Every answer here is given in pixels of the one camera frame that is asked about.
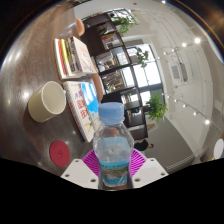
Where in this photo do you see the group of orange chairs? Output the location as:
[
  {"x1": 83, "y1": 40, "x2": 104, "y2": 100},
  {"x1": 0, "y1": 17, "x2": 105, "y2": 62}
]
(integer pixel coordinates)
[{"x1": 75, "y1": 17, "x2": 105, "y2": 103}]

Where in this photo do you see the framed wall picture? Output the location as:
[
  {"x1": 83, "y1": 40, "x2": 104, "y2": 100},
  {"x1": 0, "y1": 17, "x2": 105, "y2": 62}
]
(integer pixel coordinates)
[{"x1": 146, "y1": 122, "x2": 158, "y2": 133}]

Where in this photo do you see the yellow-spined book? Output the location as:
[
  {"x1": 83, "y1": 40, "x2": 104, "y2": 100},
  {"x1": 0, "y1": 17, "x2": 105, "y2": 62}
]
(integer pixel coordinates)
[{"x1": 60, "y1": 38, "x2": 73, "y2": 78}]

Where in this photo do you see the flat round red coaster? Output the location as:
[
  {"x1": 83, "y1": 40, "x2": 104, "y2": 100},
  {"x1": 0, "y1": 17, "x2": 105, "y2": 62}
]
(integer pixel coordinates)
[{"x1": 49, "y1": 140, "x2": 71, "y2": 168}]

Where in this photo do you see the large potted plant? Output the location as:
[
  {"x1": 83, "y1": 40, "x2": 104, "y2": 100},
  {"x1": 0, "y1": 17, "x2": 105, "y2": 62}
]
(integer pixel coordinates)
[{"x1": 145, "y1": 92, "x2": 169, "y2": 125}]

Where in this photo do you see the white-cover book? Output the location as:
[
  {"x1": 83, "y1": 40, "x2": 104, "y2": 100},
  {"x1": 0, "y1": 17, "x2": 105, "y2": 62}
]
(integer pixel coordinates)
[{"x1": 71, "y1": 35, "x2": 98, "y2": 75}]

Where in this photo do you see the red-spined book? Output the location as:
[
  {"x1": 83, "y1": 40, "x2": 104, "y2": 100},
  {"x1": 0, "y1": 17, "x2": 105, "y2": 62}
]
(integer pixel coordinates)
[{"x1": 55, "y1": 38, "x2": 68, "y2": 80}]

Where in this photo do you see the dark cube shelf unit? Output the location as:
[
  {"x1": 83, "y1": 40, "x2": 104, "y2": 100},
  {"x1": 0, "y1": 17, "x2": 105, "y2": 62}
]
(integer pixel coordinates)
[{"x1": 79, "y1": 12, "x2": 150, "y2": 141}]

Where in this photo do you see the cream ceramic cup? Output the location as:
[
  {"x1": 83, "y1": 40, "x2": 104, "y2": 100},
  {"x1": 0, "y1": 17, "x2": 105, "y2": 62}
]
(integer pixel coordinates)
[{"x1": 27, "y1": 80, "x2": 67, "y2": 123}]

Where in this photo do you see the clear blue-capped water bottle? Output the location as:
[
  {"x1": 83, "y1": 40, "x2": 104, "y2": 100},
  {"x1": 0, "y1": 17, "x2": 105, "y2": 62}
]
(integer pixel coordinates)
[{"x1": 92, "y1": 101, "x2": 135, "y2": 191}]

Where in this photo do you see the dark-spined book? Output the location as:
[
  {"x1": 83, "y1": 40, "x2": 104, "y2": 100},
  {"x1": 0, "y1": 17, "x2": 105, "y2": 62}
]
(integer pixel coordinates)
[{"x1": 66, "y1": 37, "x2": 80, "y2": 76}]

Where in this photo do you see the blue and white cover book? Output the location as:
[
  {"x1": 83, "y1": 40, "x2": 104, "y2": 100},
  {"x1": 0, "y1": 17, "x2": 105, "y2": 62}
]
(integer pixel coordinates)
[{"x1": 62, "y1": 80, "x2": 102, "y2": 143}]

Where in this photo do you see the small potted plant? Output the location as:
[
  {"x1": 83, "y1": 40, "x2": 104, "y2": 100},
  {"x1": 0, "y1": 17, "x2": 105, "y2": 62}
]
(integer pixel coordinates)
[{"x1": 135, "y1": 47, "x2": 150, "y2": 69}]

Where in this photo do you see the person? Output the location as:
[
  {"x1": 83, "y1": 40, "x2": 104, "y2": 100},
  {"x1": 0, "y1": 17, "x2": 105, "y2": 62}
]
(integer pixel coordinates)
[{"x1": 133, "y1": 138, "x2": 155, "y2": 152}]

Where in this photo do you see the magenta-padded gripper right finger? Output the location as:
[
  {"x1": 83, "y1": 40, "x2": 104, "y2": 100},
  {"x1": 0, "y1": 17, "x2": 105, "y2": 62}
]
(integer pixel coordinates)
[{"x1": 128, "y1": 148, "x2": 169, "y2": 189}]

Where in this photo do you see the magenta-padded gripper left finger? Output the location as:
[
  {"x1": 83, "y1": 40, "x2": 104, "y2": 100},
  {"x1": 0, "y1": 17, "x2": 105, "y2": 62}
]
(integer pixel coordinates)
[{"x1": 60, "y1": 148, "x2": 101, "y2": 190}]

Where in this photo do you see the white wall radiator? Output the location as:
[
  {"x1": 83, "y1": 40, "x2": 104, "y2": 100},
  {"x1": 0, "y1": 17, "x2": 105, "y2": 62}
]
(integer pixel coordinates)
[{"x1": 165, "y1": 153, "x2": 196, "y2": 173}]

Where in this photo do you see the ceiling air conditioner unit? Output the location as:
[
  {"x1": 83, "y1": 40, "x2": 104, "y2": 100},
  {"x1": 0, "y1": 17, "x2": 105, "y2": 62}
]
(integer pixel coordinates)
[{"x1": 169, "y1": 62, "x2": 190, "y2": 83}]

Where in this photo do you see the group of ceiling spotlights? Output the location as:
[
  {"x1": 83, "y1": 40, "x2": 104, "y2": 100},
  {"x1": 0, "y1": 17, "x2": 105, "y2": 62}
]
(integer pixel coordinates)
[{"x1": 161, "y1": 36, "x2": 213, "y2": 126}]

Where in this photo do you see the bushy potted plant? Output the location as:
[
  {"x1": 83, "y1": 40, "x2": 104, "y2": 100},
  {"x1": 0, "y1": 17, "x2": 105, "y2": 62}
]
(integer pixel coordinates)
[{"x1": 111, "y1": 14, "x2": 136, "y2": 36}]

